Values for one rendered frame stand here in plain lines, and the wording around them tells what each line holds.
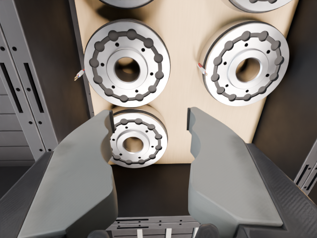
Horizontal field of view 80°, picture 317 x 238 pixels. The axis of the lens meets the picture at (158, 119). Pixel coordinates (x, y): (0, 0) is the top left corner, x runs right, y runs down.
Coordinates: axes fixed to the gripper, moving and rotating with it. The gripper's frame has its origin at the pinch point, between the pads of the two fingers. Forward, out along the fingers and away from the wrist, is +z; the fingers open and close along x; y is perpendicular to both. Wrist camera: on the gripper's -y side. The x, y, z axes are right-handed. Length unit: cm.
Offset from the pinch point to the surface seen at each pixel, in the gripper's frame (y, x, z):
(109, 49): -1.8, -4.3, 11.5
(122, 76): 1.6, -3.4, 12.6
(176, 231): 41.3, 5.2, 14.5
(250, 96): 4.6, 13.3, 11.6
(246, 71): 1.7, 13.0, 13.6
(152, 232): 41.0, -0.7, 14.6
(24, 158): 16.5, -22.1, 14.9
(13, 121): 8.9, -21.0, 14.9
